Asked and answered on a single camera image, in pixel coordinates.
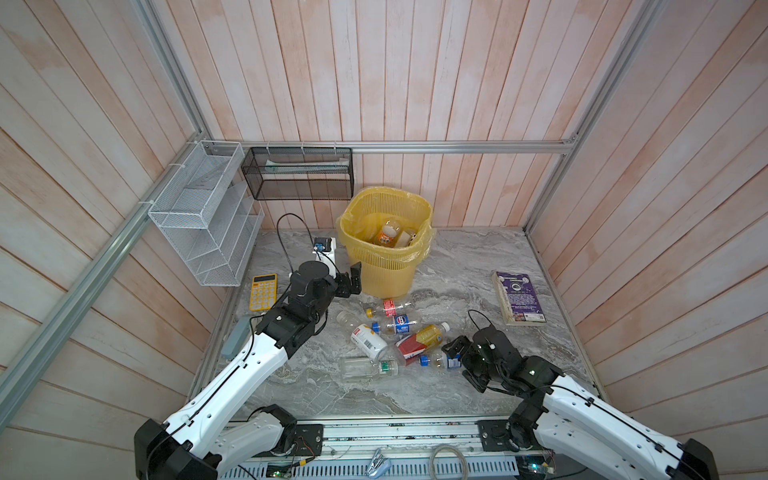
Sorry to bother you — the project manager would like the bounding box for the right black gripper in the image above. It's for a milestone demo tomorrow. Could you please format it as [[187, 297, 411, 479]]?
[[439, 332, 503, 388]]

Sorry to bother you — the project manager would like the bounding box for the small blue label bottle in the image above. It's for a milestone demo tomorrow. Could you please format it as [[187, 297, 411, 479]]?
[[419, 351, 461, 370]]

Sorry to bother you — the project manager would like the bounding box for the white label square bottle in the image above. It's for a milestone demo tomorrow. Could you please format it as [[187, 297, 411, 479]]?
[[394, 229, 417, 248]]

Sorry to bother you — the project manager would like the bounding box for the orange label bottle orange cap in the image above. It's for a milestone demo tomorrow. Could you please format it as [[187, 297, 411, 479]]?
[[374, 219, 402, 248]]

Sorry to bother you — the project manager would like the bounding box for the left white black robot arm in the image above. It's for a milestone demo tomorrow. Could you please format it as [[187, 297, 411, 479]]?
[[134, 260, 362, 479]]

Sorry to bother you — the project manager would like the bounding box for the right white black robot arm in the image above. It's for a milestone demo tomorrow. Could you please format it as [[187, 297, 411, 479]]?
[[441, 325, 719, 479]]

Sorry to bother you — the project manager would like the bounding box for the yellow slatted waste bin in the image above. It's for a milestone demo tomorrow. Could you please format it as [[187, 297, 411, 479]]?
[[337, 186, 436, 300]]

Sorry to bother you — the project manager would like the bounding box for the yellow plastic bin liner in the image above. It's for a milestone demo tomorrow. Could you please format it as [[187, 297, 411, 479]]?
[[335, 185, 438, 271]]

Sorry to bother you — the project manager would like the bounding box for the red yellow label tea bottle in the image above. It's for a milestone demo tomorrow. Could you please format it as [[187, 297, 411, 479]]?
[[395, 322, 451, 365]]

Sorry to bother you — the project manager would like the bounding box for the red label bottle yellow cap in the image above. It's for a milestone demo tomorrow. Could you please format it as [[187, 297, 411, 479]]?
[[363, 297, 414, 318]]

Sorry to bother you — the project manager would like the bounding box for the pepsi bottle blue cap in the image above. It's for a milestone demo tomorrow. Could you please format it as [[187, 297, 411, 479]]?
[[371, 313, 423, 337]]

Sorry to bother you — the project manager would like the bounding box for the white label bottle large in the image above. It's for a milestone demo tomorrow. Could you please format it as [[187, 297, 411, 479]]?
[[336, 310, 388, 361]]

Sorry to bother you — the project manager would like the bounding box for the yellow calculator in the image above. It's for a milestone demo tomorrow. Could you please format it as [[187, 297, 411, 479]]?
[[249, 274, 278, 312]]

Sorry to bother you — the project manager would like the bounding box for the clear bottle green label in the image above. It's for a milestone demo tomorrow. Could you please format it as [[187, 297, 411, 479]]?
[[339, 357, 399, 379]]

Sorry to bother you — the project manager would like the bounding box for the light blue stapler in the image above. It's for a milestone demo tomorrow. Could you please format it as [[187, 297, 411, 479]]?
[[220, 315, 253, 361]]

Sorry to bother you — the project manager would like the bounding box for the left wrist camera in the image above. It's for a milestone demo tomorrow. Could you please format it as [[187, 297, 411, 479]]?
[[313, 236, 338, 277]]

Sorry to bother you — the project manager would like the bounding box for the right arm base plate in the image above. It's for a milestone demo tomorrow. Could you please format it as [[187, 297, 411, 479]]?
[[476, 419, 545, 454]]

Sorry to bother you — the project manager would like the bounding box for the grey looped cable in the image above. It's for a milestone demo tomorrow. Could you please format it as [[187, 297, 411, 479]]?
[[428, 444, 469, 480]]

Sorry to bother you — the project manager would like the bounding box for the black wire mesh basket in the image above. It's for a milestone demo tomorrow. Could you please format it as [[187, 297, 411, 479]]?
[[241, 146, 355, 201]]

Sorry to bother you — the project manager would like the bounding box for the white wire mesh shelf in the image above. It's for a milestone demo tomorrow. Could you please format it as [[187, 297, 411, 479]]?
[[149, 141, 264, 287]]

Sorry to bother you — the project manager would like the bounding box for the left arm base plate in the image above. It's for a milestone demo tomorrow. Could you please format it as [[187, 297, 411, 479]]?
[[256, 423, 324, 458]]

